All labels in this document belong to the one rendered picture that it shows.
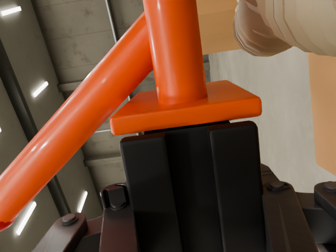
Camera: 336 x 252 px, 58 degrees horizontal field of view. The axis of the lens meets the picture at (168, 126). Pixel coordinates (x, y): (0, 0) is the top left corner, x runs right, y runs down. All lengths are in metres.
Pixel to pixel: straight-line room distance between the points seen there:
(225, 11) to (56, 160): 1.56
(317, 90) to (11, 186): 0.27
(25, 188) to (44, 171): 0.01
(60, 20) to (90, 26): 1.13
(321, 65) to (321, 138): 0.07
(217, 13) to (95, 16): 10.91
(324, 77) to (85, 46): 12.55
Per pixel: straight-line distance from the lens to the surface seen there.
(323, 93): 0.32
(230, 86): 0.16
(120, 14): 12.27
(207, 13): 1.67
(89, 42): 12.71
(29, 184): 0.18
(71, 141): 0.16
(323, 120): 0.32
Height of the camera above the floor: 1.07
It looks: 4 degrees up
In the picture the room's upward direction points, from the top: 98 degrees counter-clockwise
